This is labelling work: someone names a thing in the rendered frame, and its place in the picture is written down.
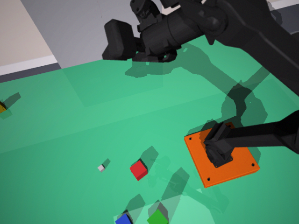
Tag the yellow cube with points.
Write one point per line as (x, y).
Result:
(2, 107)

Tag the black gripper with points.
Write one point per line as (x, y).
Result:
(153, 44)

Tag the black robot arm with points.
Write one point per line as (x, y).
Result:
(247, 25)

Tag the blue cube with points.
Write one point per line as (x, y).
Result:
(123, 220)

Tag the small white cube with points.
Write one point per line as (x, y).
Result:
(101, 168)

